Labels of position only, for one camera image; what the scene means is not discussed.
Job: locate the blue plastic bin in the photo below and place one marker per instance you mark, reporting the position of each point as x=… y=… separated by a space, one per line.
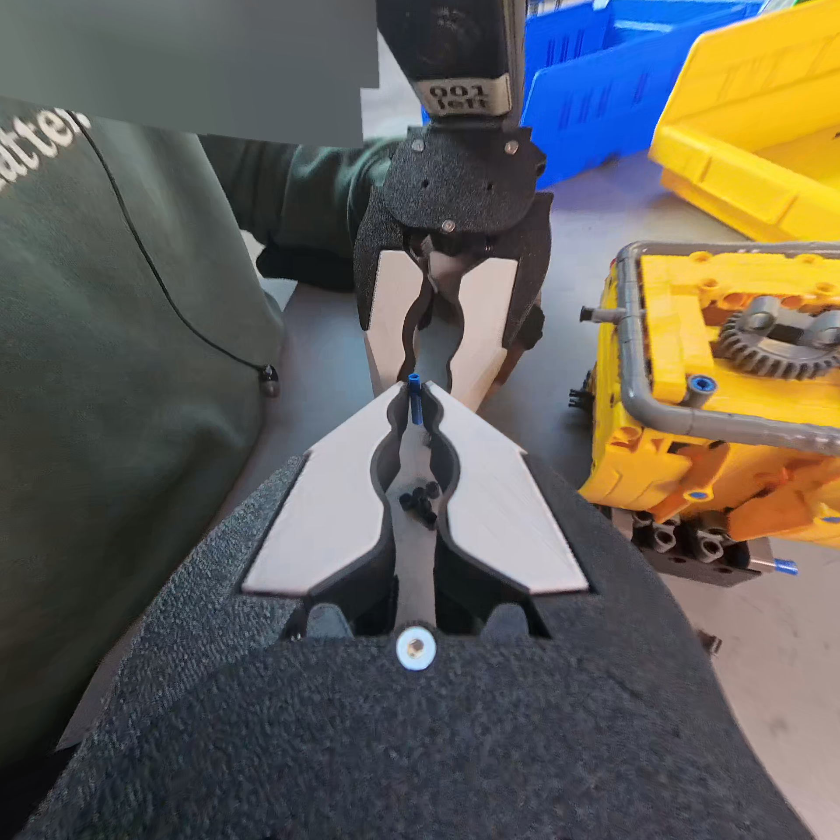
x=590 y=111
x=564 y=33

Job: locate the person's left forearm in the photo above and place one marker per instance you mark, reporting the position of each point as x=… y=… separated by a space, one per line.
x=295 y=190

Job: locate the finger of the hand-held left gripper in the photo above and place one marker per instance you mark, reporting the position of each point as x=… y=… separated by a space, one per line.
x=390 y=308
x=489 y=315

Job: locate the yellow lego vehicle model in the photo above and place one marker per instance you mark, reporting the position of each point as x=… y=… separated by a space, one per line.
x=663 y=328

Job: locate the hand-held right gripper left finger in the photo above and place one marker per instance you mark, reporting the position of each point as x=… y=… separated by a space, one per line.
x=315 y=518

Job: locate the black lego connector assembly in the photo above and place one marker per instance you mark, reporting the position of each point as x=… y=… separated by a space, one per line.
x=430 y=518

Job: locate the person's left hand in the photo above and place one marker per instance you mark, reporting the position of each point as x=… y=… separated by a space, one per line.
x=508 y=367

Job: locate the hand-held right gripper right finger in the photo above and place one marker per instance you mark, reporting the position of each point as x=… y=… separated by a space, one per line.
x=512 y=518

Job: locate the blue lego pin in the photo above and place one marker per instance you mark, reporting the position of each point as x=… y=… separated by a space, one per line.
x=414 y=400

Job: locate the yellow plastic bin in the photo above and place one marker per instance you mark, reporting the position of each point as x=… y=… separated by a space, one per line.
x=754 y=98

